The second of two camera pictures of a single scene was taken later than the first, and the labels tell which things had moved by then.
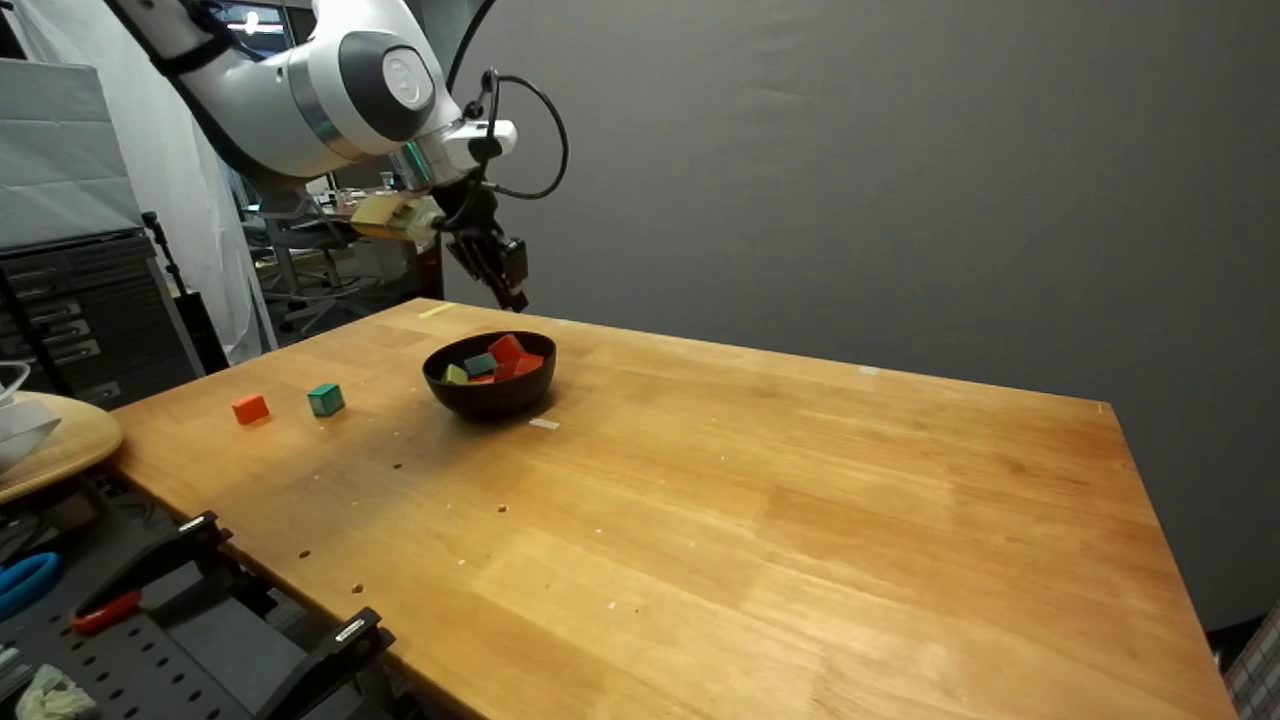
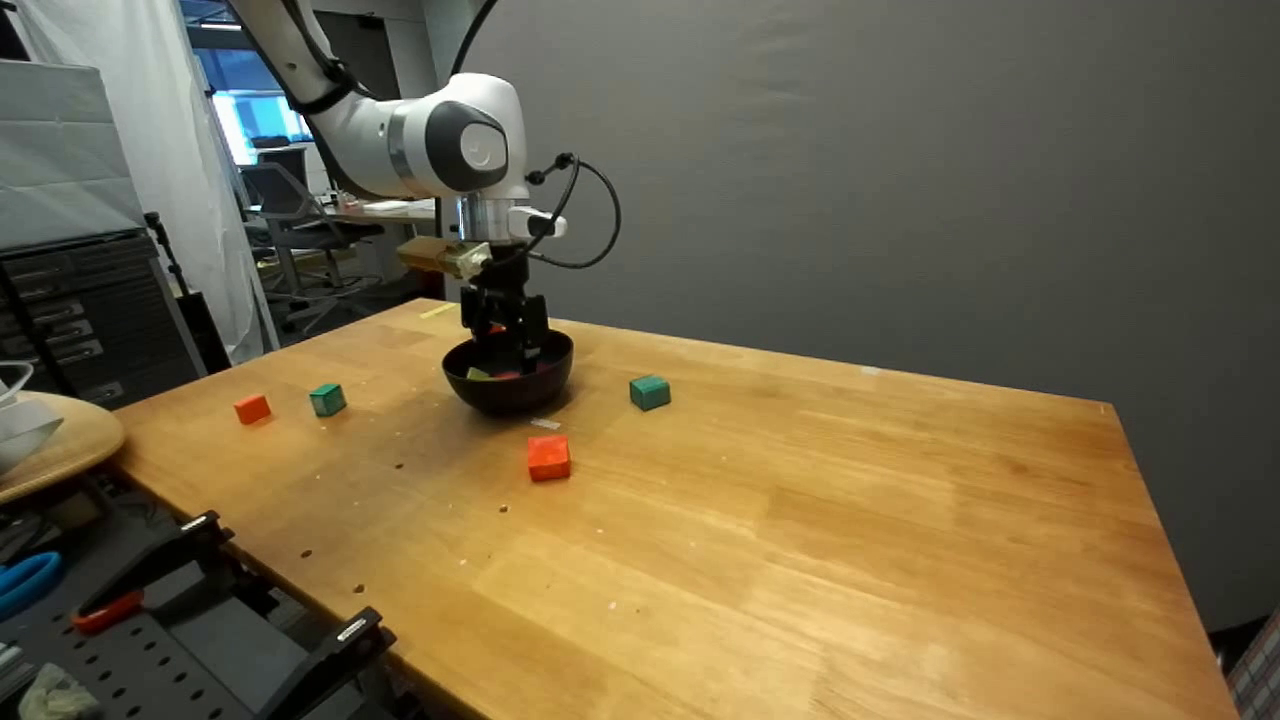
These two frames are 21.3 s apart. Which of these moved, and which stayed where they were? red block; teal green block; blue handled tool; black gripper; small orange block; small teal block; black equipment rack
Moved: red block; teal green block; black gripper
Stayed: black equipment rack; blue handled tool; small teal block; small orange block
